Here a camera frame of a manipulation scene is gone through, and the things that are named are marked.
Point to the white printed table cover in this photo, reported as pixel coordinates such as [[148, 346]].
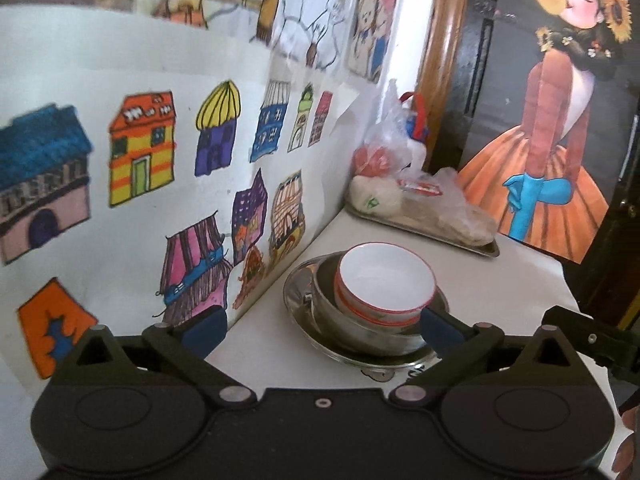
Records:
[[525, 285]]

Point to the person's right hand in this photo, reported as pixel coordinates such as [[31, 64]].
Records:
[[631, 440]]

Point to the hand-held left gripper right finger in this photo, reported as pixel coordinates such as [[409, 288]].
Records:
[[440, 332]]

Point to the colourful houses drawing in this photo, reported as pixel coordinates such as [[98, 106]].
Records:
[[150, 160]]

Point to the bubble gum girl wall poster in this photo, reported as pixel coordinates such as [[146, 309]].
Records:
[[560, 160]]

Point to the brown wooden door frame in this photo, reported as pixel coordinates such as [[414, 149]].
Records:
[[442, 60]]

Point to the girl with dog wall poster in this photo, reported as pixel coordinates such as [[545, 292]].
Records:
[[375, 25]]

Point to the stainless steel plate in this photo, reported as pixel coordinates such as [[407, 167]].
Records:
[[300, 292]]

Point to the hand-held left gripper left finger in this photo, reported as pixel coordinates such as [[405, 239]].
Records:
[[205, 332]]

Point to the stainless steel bowl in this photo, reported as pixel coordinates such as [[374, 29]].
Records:
[[325, 312]]

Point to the white packet green print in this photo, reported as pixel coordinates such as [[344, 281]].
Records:
[[375, 197]]

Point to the clear bag of flatbread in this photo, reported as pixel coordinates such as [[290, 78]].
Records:
[[460, 205]]

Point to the white bottle red blue cap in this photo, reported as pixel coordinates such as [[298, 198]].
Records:
[[417, 135]]

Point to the steel tray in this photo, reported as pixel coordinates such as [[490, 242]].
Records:
[[440, 240]]

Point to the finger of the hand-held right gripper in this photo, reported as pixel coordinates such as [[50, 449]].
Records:
[[585, 330]]

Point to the clear bag with red food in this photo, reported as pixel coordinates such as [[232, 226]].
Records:
[[377, 160]]

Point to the white bowl red rim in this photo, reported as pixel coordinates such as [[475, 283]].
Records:
[[385, 280], [385, 324]]

